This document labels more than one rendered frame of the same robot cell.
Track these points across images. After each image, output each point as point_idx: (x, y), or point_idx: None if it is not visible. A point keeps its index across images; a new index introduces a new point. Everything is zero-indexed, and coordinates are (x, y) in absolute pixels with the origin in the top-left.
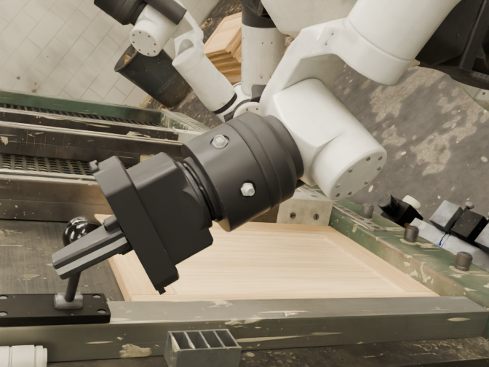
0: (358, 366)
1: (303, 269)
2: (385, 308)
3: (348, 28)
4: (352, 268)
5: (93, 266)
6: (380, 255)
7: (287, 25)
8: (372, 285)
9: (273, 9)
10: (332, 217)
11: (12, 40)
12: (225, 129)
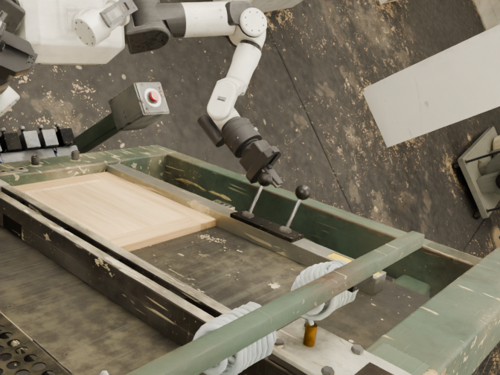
0: None
1: (101, 197)
2: (150, 178)
3: (245, 83)
4: (79, 187)
5: (167, 245)
6: (47, 179)
7: (63, 59)
8: (100, 184)
9: (56, 50)
10: None
11: None
12: (251, 125)
